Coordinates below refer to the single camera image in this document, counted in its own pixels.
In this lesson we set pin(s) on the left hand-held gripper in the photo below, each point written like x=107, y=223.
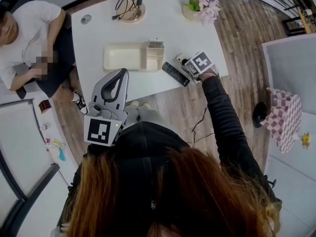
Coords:
x=97, y=131

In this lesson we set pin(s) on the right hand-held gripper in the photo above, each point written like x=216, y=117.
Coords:
x=201, y=63

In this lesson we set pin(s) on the black remote control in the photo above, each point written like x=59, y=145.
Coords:
x=175, y=73

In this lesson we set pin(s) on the person's right forearm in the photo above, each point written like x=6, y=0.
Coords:
x=224, y=117

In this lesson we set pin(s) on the person's right hand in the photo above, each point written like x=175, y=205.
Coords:
x=209, y=74

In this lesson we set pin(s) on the small items in organizer compartment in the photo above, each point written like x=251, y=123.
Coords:
x=155, y=45

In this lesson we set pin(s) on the beige storage organizer tray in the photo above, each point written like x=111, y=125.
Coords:
x=123, y=57

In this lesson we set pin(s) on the person's legs and slippers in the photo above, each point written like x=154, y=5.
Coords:
x=144, y=110

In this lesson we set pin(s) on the person's black jacket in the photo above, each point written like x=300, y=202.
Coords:
x=140, y=139

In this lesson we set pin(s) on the pink flowers in pot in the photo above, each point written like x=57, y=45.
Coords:
x=205, y=4

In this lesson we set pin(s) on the small brown box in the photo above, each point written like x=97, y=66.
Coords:
x=44, y=106

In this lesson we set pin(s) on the small white figurine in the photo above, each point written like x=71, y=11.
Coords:
x=46, y=126

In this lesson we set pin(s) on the colourful small toy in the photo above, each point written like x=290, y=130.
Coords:
x=59, y=149

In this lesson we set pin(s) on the small red white bottle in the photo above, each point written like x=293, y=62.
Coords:
x=48, y=143

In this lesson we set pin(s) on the black round stand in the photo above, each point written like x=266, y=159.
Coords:
x=259, y=113

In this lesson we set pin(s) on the black-framed glass cabinet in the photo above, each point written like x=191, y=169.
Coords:
x=17, y=142

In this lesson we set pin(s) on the white sofa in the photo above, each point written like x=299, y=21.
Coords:
x=291, y=65

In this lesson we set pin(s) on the pink checkered gift bag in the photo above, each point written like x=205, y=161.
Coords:
x=284, y=122

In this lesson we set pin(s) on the black metal rack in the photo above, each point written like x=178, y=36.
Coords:
x=296, y=6

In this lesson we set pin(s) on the small yellow flower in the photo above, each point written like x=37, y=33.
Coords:
x=305, y=139

